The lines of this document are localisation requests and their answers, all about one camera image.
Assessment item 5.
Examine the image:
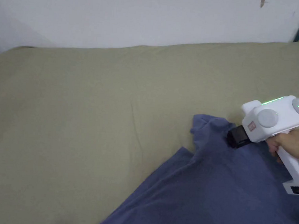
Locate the dark blue shirt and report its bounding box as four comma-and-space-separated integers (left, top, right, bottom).
92, 107, 299, 224

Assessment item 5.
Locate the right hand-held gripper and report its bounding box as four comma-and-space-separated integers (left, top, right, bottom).
223, 91, 299, 197

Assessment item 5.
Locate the person's right hand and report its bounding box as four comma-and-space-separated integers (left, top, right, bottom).
265, 127, 299, 165

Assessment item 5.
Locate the bed with beige sheet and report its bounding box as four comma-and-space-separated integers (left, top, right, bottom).
0, 19, 299, 224

